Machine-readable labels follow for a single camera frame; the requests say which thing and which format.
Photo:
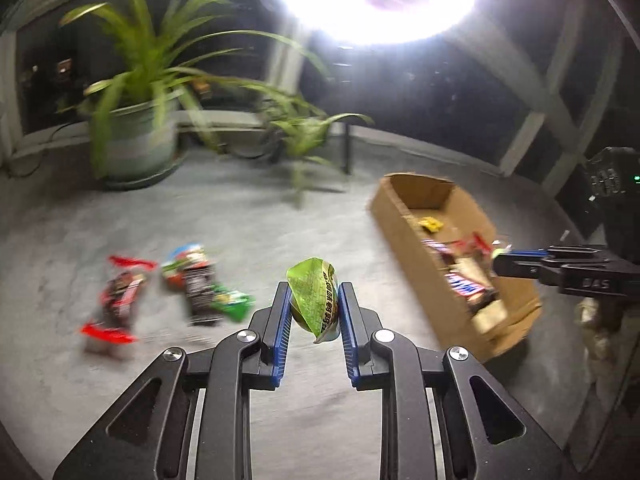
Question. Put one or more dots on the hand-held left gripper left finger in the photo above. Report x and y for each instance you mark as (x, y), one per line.
(282, 330)

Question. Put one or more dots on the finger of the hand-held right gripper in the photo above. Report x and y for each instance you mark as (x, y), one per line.
(520, 267)
(570, 252)

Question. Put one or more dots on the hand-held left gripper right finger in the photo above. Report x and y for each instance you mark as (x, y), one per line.
(348, 335)

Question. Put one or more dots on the yellow-green snack packet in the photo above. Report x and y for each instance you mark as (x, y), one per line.
(312, 295)

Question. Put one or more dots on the clear red-ended snack packet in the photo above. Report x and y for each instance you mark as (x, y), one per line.
(477, 245)

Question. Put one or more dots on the yellow snack packet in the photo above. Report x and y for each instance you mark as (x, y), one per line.
(431, 225)

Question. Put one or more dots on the cardboard box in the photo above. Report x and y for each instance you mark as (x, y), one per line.
(400, 225)

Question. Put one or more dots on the person's right hand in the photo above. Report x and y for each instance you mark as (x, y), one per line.
(595, 335)

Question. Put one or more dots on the green snack packet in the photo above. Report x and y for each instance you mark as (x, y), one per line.
(232, 302)

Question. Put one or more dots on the dark brown snack packet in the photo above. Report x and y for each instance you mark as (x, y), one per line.
(200, 290)

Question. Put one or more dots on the colourful snack packet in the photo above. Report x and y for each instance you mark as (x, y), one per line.
(182, 257)

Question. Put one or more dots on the red-ended dark date packet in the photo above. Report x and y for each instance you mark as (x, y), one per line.
(120, 295)

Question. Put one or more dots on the green pot saucer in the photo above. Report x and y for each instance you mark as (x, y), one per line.
(170, 172)

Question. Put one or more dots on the small spider plant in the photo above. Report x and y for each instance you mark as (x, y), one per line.
(300, 135)

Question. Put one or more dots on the green plant pot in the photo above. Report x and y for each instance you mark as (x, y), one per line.
(135, 140)

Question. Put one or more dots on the large spider plant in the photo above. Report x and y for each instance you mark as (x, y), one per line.
(135, 60)

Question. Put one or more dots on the white window frame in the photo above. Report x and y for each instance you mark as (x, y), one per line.
(287, 70)

